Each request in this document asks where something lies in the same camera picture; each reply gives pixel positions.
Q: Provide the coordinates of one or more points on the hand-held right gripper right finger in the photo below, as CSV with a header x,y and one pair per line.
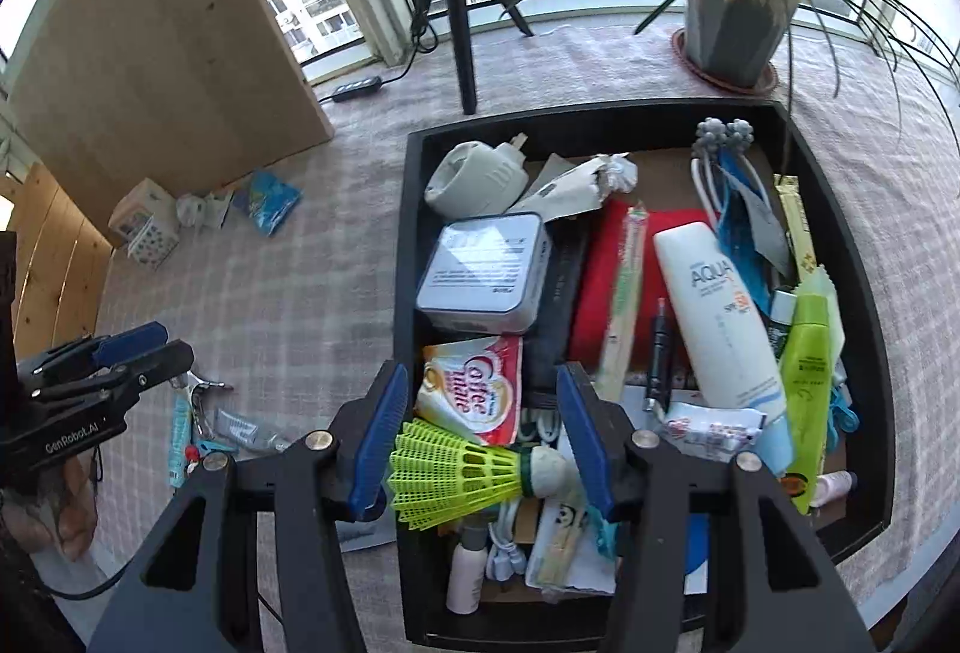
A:
x,y
589,450

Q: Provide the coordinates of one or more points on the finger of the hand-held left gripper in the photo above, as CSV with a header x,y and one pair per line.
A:
x,y
127,342
154,368

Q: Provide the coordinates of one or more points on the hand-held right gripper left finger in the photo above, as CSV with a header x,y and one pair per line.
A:
x,y
379,450

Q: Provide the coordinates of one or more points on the yellow-green plastic shuttlecock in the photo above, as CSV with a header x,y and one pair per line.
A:
x,y
450,473

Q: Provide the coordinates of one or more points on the black storage tray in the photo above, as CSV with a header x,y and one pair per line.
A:
x,y
409,248

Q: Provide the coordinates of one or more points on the person's left hand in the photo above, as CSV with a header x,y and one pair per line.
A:
x,y
71,518

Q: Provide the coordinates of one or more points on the metal nail clipper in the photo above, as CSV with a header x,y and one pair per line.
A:
x,y
199,391

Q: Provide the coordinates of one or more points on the light blue strip packet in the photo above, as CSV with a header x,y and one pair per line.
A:
x,y
180,443

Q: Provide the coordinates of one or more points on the white panda print packet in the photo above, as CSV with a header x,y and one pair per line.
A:
x,y
559,548

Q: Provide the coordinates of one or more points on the white dotted carton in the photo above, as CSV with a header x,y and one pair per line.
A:
x,y
146,233

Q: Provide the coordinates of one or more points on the red and white creamer packet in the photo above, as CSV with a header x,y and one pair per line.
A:
x,y
469,383

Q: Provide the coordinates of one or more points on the silver wrapper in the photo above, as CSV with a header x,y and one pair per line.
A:
x,y
247,432

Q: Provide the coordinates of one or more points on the black case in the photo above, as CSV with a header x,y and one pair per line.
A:
x,y
551,338

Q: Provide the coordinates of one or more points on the black pen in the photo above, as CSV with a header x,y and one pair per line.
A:
x,y
658,353

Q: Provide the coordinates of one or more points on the small white and red wrapper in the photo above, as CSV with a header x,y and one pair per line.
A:
x,y
712,432

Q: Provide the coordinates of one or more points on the white plastic bag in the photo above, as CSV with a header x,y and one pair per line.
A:
x,y
195,209

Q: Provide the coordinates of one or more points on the red cloth pouch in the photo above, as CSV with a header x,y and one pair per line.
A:
x,y
592,293

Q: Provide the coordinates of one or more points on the wrapped chopsticks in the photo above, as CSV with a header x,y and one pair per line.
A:
x,y
626,293

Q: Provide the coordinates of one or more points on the pink checked tablecloth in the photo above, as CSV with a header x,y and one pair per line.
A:
x,y
300,293

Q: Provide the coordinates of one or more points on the white sunscreen tube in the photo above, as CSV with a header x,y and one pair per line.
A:
x,y
720,323

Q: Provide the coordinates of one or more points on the blue tissue packet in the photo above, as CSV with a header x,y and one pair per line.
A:
x,y
266,199

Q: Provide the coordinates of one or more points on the grey tin box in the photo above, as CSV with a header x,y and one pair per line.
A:
x,y
480,271

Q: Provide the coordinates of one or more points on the green lotion tube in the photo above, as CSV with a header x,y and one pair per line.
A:
x,y
806,383

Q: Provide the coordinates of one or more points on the blue foil packet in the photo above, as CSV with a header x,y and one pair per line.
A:
x,y
739,248

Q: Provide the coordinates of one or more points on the crumpled white paper wrapper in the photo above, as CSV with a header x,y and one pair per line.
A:
x,y
559,188

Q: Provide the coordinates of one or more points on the wooden board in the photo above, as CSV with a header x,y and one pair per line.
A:
x,y
165,61

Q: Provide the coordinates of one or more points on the white plug-in device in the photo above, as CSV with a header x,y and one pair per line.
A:
x,y
472,177

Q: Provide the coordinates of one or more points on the yellow stick packet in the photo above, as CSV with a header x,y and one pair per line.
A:
x,y
799,233

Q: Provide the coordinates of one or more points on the brown plant saucer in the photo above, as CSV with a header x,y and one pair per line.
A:
x,y
757,83

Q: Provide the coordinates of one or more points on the black tripod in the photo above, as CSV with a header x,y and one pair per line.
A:
x,y
461,23

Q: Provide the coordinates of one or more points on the spider plant in grey pot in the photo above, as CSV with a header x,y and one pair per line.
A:
x,y
731,16

